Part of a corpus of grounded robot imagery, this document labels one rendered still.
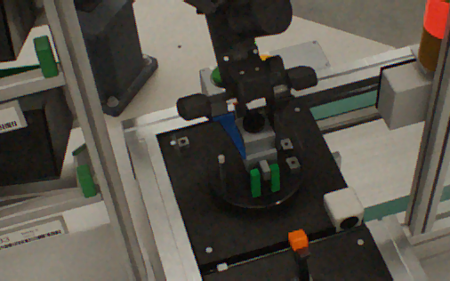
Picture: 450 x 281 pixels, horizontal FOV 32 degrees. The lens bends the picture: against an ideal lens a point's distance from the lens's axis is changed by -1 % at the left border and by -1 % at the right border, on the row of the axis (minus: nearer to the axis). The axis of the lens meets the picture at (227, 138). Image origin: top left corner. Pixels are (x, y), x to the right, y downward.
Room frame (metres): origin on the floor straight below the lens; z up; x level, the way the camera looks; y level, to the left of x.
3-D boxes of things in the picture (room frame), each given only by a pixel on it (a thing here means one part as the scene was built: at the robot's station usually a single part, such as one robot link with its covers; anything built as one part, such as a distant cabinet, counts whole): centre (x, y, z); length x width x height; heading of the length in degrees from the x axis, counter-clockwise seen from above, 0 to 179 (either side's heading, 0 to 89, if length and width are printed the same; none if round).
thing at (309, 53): (0.92, -0.07, 0.93); 0.21 x 0.07 x 0.06; 103
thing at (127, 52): (1.03, 0.21, 0.96); 0.15 x 0.15 x 0.20; 58
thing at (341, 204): (0.62, -0.15, 0.97); 0.05 x 0.05 x 0.04; 13
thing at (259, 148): (0.68, -0.04, 1.06); 0.08 x 0.04 x 0.07; 13
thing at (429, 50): (0.62, -0.25, 1.28); 0.05 x 0.05 x 0.05
